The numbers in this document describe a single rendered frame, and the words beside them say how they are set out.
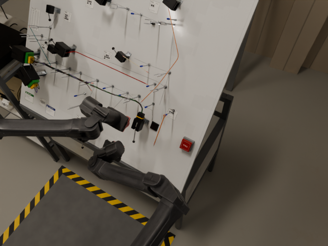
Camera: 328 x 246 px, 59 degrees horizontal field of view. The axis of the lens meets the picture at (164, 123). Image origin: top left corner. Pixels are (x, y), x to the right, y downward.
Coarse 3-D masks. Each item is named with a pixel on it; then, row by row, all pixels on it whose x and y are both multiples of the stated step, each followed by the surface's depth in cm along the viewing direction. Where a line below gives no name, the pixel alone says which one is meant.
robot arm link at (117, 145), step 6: (108, 144) 120; (114, 144) 117; (120, 144) 120; (108, 150) 118; (114, 150) 116; (120, 150) 118; (96, 156) 116; (102, 156) 117; (108, 156) 117; (114, 156) 117; (120, 156) 117; (90, 162) 114; (108, 162) 119
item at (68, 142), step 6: (54, 138) 218; (60, 138) 209; (66, 138) 200; (66, 144) 213; (72, 144) 204; (78, 144) 196; (72, 150) 216; (78, 150) 207; (84, 150) 198; (90, 150) 190; (84, 156) 210; (90, 156) 201
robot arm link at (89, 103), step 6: (90, 96) 111; (84, 102) 109; (90, 102) 108; (96, 102) 109; (84, 108) 108; (90, 108) 108; (84, 114) 110; (90, 114) 106; (90, 120) 103; (96, 120) 103; (90, 126) 101
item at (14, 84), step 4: (12, 68) 205; (16, 76) 201; (12, 80) 199; (16, 80) 199; (20, 80) 199; (8, 84) 199; (12, 84) 198; (16, 84) 198; (20, 84) 197; (12, 88) 198; (16, 88) 197; (20, 88) 197; (0, 92) 204; (12, 92) 198; (16, 92) 196; (20, 92) 198; (0, 96) 204; (4, 96) 204; (16, 96) 198; (8, 100) 202
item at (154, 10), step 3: (153, 0) 130; (150, 3) 131; (153, 3) 130; (156, 3) 129; (159, 3) 129; (150, 6) 131; (153, 6) 130; (156, 6) 130; (150, 9) 131; (153, 9) 131; (156, 9) 130; (153, 12) 131; (156, 12) 130
